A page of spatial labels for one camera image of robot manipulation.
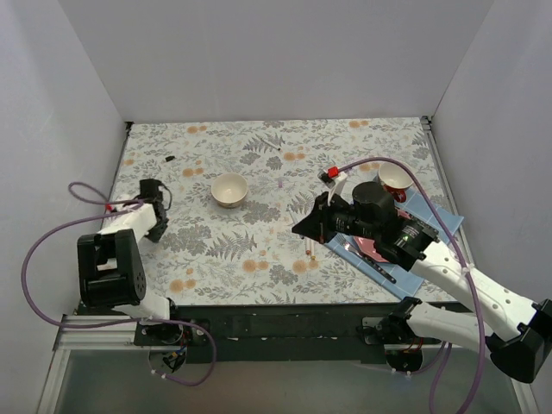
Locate blue marker pen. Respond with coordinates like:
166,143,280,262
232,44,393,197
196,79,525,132
288,210,297,226

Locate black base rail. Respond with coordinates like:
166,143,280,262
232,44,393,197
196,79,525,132
133,301,436,366

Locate red and white cup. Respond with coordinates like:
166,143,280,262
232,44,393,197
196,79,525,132
377,162,413,203

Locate black handled fork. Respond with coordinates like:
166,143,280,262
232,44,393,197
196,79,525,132
342,241,397,284

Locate floral tablecloth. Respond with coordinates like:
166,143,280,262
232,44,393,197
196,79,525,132
113,117,452,305

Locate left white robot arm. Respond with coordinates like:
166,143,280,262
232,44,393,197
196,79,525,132
77,179,184,345

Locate pink dotted plate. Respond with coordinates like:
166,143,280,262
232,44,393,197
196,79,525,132
354,208,411,263

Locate blue checked cloth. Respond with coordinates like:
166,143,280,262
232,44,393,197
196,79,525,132
322,189,464,303

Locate cream bowl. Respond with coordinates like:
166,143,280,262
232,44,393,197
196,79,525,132
210,172,248,209

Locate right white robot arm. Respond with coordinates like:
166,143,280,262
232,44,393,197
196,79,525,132
292,182,551,384

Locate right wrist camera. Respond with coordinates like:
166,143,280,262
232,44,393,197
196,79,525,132
318,166,348,205

